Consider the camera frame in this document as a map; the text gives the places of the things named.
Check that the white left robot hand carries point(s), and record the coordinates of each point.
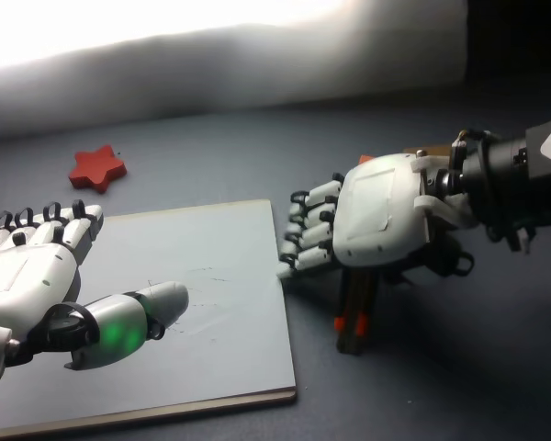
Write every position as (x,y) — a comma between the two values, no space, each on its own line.
(27,280)

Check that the brown flat block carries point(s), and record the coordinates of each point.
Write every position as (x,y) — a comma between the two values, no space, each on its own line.
(429,150)

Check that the white backdrop cloth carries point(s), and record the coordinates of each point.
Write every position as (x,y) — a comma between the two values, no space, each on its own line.
(211,69)

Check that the orange black utility knife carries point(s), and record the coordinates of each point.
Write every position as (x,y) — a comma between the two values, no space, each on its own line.
(356,312)

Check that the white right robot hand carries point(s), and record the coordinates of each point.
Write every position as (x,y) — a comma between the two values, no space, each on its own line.
(376,211)

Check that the grey table cloth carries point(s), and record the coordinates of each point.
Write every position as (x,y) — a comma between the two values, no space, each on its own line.
(418,376)

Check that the red star block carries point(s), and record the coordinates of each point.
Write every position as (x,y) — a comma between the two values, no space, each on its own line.
(96,167)

